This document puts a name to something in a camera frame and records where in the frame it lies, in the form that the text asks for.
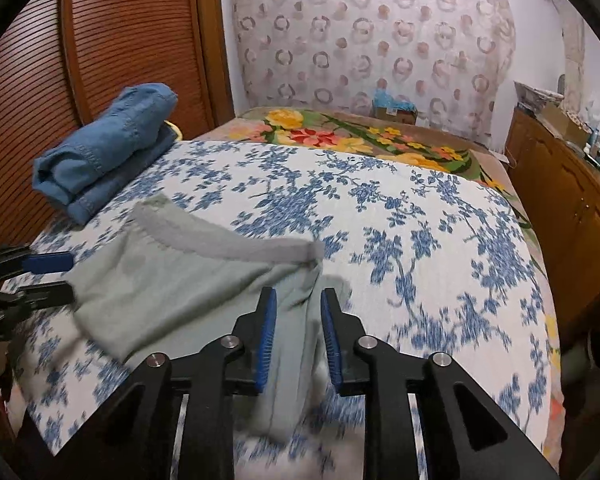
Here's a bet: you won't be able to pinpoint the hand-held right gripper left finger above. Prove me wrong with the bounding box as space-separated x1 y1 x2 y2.
55 286 278 480

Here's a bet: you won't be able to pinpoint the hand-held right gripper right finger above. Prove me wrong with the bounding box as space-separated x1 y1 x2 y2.
320 287 561 480

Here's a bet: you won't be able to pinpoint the ring-pattern sheer curtain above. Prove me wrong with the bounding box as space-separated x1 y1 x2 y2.
230 0 518 153

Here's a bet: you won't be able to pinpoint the open flat cardboard box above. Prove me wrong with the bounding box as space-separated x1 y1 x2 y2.
535 105 588 143

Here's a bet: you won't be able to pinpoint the wooden louvered door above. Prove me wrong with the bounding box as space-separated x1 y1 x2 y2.
0 0 216 241

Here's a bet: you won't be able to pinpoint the wooden cabinet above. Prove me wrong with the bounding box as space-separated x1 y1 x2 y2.
505 107 600 361

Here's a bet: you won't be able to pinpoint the beige lace curtain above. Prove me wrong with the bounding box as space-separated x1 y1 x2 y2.
562 5 588 126

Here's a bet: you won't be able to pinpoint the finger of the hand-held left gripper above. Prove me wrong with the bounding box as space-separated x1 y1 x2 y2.
0 282 76 321
0 246 75 281

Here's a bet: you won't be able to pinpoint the grey-green pants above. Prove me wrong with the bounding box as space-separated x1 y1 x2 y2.
67 197 353 443

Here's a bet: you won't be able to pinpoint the cardboard box with blue packets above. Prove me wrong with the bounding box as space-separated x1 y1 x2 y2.
371 89 418 125

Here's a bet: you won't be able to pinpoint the brown yellow-flower blanket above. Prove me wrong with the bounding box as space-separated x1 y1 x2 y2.
195 106 536 241

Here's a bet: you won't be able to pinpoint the blue floral white blanket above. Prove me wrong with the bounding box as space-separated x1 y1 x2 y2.
10 140 561 480

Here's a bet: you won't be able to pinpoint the stack of newspapers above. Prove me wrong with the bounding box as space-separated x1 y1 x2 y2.
514 80 565 111

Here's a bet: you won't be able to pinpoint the folded blue denim jeans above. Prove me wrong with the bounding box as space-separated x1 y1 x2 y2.
32 84 181 226

